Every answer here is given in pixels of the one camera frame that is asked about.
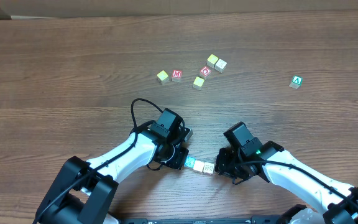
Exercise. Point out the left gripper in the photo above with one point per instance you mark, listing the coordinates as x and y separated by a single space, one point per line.
179 157

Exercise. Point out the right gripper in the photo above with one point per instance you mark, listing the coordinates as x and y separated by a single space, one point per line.
221 162

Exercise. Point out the white E letter block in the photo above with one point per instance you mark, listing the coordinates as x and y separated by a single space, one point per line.
208 168

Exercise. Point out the blue X letter block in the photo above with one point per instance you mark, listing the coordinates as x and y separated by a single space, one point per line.
190 162

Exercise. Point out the plain yellow wooden block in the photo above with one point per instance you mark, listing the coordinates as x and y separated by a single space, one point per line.
198 166

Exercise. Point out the white block red edge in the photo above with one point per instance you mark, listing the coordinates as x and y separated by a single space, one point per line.
296 82

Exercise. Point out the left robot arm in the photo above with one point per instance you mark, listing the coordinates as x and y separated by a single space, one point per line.
82 191

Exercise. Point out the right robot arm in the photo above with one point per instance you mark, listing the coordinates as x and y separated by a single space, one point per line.
325 199

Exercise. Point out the yellow block left cluster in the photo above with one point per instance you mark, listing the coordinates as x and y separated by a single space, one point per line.
163 77

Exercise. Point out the yellow block centre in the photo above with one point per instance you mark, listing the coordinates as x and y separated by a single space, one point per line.
198 83

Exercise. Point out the red M letter block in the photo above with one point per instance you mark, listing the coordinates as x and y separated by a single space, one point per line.
176 75

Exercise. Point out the red circle letter block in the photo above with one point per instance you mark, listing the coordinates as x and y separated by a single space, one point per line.
205 72

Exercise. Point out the white block top right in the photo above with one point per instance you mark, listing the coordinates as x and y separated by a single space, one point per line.
220 65

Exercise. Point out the yellow block top right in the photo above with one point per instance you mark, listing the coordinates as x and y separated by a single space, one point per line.
211 60

